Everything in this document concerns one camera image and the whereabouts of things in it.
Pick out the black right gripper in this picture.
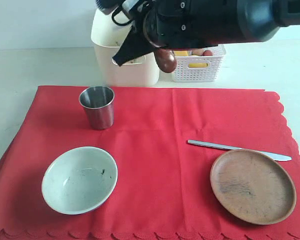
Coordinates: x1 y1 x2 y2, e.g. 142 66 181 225
112 0 240 66

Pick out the dark wooden spoon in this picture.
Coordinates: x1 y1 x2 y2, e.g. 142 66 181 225
142 14 177 74

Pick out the yellow cheese wedge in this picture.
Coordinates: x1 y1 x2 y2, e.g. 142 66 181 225
173 50 189 57

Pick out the brown egg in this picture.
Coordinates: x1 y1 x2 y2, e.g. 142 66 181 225
191 48 205 56

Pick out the stainless steel cup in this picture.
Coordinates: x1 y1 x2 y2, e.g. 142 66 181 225
78 86 115 130

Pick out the orange red sausage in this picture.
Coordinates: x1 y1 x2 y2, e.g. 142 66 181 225
202 50 213 57

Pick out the pale green ceramic bowl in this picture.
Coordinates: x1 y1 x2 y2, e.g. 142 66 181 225
41 146 118 215

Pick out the round brown wooden plate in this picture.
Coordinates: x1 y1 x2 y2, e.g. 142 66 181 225
210 149 297 225

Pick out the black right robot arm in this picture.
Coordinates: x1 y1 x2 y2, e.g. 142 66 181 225
113 0 300 66

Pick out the cream plastic storage bin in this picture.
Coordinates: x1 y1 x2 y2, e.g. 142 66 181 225
90 9 160 87

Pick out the white perforated plastic basket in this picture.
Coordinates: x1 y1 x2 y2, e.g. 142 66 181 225
171 44 226 83

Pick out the red scalloped table cloth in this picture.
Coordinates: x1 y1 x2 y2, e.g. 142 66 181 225
0 86 300 240

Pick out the silver table knife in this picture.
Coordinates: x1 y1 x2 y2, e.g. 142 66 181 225
187 139 292 162

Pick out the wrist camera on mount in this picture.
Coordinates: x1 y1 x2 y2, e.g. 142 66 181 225
95 0 154 27

